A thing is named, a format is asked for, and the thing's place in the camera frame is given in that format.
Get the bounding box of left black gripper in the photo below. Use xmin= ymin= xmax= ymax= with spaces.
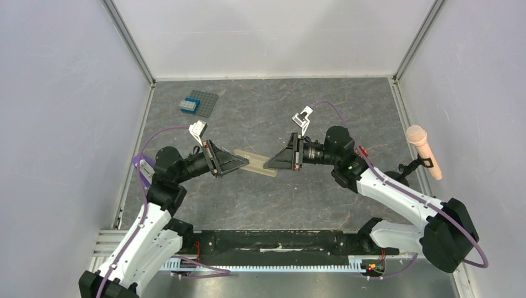
xmin=175 ymin=138 xmax=249 ymax=184

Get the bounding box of beige remote control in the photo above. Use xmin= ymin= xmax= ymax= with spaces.
xmin=233 ymin=149 xmax=277 ymax=178

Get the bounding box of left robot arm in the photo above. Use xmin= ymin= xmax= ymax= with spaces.
xmin=79 ymin=140 xmax=249 ymax=297

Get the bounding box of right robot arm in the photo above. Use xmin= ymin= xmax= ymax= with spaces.
xmin=264 ymin=126 xmax=479 ymax=273

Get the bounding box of grey lego baseplate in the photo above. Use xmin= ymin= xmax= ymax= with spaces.
xmin=186 ymin=90 xmax=219 ymax=118

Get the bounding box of blue lego brick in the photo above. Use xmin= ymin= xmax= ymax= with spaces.
xmin=179 ymin=97 xmax=200 ymax=114

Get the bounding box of grey lego brick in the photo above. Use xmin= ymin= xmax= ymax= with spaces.
xmin=179 ymin=100 xmax=198 ymax=112

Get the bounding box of red toy figure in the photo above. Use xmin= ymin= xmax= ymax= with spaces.
xmin=355 ymin=145 xmax=368 ymax=159

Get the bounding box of black microphone stand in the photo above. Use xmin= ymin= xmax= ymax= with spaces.
xmin=385 ymin=155 xmax=434 ymax=187

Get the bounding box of pink microphone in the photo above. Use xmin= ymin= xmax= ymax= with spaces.
xmin=406 ymin=125 xmax=442 ymax=181

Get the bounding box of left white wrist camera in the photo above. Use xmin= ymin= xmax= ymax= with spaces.
xmin=189 ymin=120 xmax=207 ymax=147

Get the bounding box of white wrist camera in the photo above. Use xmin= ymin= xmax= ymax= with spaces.
xmin=292 ymin=106 xmax=313 ymax=137
xmin=189 ymin=120 xmax=207 ymax=147

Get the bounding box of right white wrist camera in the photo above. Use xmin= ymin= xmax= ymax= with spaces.
xmin=292 ymin=106 xmax=313 ymax=137

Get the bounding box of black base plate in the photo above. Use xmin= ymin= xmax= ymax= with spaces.
xmin=179 ymin=229 xmax=399 ymax=266

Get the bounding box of white cable duct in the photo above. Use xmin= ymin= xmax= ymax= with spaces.
xmin=160 ymin=258 xmax=385 ymax=274

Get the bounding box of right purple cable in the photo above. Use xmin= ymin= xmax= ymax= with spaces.
xmin=310 ymin=99 xmax=490 ymax=269

